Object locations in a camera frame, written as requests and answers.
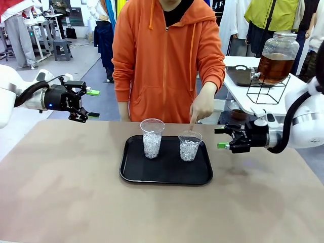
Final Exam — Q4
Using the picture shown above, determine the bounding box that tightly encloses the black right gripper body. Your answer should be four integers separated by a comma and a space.
244, 120, 269, 152

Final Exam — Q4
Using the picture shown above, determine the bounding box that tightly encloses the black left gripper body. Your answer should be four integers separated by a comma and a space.
40, 85, 82, 112

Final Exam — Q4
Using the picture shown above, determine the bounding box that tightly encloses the clear plastic cup with ice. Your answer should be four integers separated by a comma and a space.
140, 118, 166, 159
178, 130, 203, 162

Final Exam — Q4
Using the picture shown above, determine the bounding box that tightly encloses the person's right forearm orange sleeve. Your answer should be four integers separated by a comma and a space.
112, 58, 134, 103

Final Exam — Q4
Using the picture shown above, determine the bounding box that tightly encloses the person's left forearm orange sleeve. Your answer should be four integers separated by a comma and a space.
196, 48, 226, 92

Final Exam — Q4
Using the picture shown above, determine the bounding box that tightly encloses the glass drink dispenser jar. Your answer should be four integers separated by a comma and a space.
250, 30, 301, 86

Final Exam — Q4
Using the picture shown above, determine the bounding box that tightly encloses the person's left hand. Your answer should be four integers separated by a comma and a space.
189, 82, 219, 132

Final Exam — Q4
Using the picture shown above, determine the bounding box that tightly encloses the person's right hand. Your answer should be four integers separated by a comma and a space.
118, 101, 132, 122

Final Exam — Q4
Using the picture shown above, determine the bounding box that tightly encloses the white side table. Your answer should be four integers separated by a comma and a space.
222, 56, 314, 117

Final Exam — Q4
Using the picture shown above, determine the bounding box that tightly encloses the grey plastic stool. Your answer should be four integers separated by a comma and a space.
52, 39, 73, 61

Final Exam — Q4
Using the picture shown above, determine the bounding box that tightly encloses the mannequin in dark blue skirt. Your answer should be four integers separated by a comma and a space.
94, 0, 117, 83

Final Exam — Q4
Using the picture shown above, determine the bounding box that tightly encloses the black plastic serving tray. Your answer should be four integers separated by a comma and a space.
118, 134, 214, 185

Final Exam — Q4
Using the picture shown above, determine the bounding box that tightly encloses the person in grey trousers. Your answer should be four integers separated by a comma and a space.
0, 0, 38, 69

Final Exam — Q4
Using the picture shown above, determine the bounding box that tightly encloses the blue hanging cloth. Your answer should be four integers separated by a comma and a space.
105, 0, 117, 32

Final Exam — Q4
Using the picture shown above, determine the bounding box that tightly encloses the person in orange hoodie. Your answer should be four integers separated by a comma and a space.
111, 0, 226, 124

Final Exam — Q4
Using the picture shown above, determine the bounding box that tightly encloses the dark pleated skirt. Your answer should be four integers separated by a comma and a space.
247, 21, 274, 58

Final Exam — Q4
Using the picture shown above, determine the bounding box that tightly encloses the white hanging shirt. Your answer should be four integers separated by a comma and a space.
219, 0, 251, 56

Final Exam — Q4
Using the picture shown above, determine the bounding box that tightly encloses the yellow-green jacket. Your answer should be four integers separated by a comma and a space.
244, 0, 301, 32

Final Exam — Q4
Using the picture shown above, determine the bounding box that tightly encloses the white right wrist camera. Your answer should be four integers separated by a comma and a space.
250, 107, 279, 127

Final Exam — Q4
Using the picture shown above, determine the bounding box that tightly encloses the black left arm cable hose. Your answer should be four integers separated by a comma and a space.
14, 80, 51, 108

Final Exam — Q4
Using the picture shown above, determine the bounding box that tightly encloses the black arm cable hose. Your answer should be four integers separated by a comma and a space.
267, 40, 324, 154
14, 80, 51, 108

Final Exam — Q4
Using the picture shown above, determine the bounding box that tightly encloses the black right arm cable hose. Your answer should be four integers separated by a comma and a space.
267, 40, 324, 154

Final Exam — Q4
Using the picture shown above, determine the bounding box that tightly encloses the black wire dispenser stand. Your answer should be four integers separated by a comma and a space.
247, 75, 291, 105

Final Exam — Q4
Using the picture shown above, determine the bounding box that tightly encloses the black tray with handle cutout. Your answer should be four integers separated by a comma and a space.
225, 65, 276, 88

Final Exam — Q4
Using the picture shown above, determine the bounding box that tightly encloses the white metal frame workbench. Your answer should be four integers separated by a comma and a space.
24, 14, 64, 63

